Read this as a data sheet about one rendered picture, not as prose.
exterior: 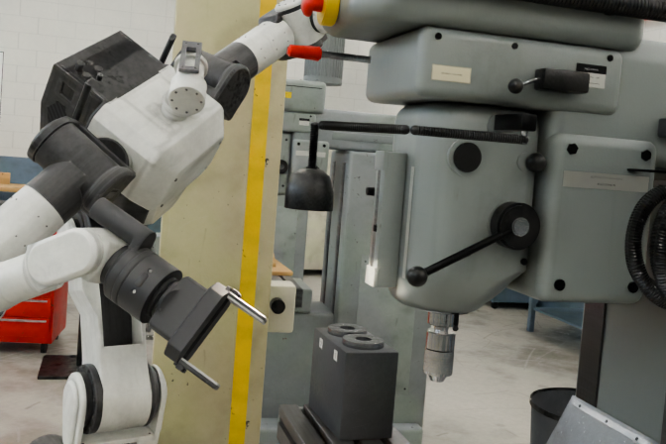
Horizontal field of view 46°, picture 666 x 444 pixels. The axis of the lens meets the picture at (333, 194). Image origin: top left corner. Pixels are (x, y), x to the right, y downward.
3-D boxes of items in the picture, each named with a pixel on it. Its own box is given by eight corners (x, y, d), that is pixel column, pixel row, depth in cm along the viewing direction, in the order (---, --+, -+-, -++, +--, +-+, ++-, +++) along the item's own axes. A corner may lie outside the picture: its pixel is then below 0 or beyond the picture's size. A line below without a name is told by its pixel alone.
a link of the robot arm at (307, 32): (373, 28, 181) (310, 39, 193) (358, -14, 177) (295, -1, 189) (349, 47, 174) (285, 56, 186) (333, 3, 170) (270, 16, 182)
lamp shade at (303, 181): (274, 206, 114) (277, 164, 113) (304, 206, 120) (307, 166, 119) (312, 211, 110) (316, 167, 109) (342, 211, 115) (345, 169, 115)
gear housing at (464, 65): (416, 95, 108) (423, 23, 107) (362, 102, 131) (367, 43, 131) (622, 116, 117) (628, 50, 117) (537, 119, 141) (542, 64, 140)
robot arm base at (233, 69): (166, 109, 172) (155, 69, 164) (202, 75, 179) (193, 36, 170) (220, 132, 166) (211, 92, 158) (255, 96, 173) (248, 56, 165)
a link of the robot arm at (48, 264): (100, 267, 104) (18, 297, 107) (134, 264, 113) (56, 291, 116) (87, 221, 105) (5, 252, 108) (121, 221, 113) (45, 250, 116)
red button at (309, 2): (304, 13, 113) (306, -15, 113) (297, 17, 117) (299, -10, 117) (326, 16, 114) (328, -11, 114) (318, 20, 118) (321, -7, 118)
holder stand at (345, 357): (338, 441, 161) (346, 346, 160) (307, 405, 181) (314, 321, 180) (391, 438, 165) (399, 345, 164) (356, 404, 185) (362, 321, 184)
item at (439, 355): (454, 371, 127) (457, 336, 127) (450, 379, 123) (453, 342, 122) (425, 367, 128) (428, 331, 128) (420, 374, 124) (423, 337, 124)
